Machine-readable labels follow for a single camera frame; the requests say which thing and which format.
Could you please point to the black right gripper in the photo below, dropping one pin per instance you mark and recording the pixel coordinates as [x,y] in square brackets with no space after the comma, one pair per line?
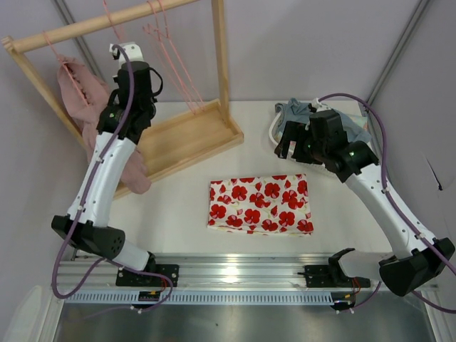
[291,139]

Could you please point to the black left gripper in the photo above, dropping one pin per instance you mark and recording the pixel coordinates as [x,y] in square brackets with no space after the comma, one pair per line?
[133,66]

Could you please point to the red poppy print skirt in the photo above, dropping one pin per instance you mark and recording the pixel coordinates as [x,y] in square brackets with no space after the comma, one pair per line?
[273,205]

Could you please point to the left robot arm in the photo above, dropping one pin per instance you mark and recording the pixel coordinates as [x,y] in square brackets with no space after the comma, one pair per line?
[129,111]

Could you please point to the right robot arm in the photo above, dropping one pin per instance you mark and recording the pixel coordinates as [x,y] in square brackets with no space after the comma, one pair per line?
[417,254]

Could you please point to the pink dress on hanger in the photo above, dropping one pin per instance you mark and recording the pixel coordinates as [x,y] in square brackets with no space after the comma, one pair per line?
[97,93]

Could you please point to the pink hanger holding dress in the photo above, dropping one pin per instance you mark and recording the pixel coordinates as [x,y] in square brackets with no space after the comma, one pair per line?
[69,73]

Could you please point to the blue denim garment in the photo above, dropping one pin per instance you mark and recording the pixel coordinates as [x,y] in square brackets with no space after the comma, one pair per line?
[293,106]

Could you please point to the wooden clothes rack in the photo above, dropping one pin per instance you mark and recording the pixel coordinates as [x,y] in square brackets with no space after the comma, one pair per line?
[169,146]

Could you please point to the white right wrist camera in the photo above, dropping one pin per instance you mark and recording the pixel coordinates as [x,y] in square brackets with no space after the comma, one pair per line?
[316,106]

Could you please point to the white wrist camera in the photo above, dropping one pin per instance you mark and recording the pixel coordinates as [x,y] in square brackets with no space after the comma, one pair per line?
[316,106]
[131,49]

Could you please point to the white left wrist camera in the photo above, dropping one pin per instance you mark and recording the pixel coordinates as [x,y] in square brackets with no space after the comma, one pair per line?
[131,49]

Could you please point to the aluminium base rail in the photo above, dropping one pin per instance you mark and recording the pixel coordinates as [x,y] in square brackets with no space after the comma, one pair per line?
[205,271]

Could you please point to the white slotted cable duct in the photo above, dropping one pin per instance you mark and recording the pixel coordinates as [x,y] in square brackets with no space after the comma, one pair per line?
[312,298]

